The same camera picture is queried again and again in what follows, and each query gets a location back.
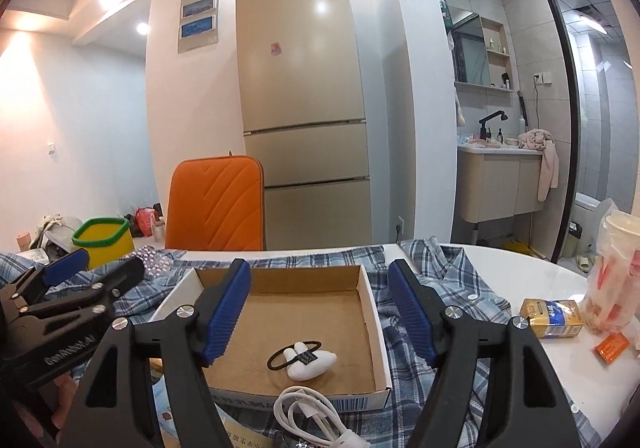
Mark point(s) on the orange quilted chair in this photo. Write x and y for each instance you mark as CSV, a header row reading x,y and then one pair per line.
x,y
217,204

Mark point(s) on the bathroom mirror cabinet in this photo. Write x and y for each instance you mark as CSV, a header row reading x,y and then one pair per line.
x,y
480,51

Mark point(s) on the shallow cardboard box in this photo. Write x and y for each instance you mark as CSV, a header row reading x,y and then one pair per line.
x,y
332,305

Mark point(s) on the small orange packet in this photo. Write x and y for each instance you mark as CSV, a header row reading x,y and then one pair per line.
x,y
612,347

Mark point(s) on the bathroom vanity cabinet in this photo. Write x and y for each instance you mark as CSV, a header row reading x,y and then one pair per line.
x,y
497,183

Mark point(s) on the person's left hand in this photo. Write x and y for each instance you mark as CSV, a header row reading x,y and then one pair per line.
x,y
65,391

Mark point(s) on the yellow bin with green rim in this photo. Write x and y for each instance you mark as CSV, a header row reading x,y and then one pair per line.
x,y
105,239

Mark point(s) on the beige three-door refrigerator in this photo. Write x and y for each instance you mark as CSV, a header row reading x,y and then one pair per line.
x,y
304,120

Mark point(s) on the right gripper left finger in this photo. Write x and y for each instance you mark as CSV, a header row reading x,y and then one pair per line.
x,y
114,404

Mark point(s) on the yellow blue cigarette pack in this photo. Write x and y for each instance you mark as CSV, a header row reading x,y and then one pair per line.
x,y
552,319

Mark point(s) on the red plastic bag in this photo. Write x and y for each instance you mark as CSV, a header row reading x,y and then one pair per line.
x,y
145,219

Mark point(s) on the white toilet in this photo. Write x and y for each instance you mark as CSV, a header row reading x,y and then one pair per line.
x,y
580,232

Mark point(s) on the beige cloth bag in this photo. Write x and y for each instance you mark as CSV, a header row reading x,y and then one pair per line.
x,y
56,229

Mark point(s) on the cup in plastic bag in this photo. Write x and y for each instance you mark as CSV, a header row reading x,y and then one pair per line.
x,y
612,297

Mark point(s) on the wall electrical panel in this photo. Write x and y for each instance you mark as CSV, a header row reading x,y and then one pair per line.
x,y
198,24

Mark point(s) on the pink towel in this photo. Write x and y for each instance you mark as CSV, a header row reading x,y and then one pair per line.
x,y
543,141

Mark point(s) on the blue plaid shirt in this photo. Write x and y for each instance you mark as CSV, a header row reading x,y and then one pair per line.
x,y
525,403

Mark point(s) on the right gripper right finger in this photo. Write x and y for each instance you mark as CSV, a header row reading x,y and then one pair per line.
x,y
525,404

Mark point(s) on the pink cup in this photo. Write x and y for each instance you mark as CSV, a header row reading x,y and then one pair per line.
x,y
23,241

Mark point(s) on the red gold cigarette pack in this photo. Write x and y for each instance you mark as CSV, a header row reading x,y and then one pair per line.
x,y
242,437

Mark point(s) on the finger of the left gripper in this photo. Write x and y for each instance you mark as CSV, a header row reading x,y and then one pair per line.
x,y
80,292
55,272

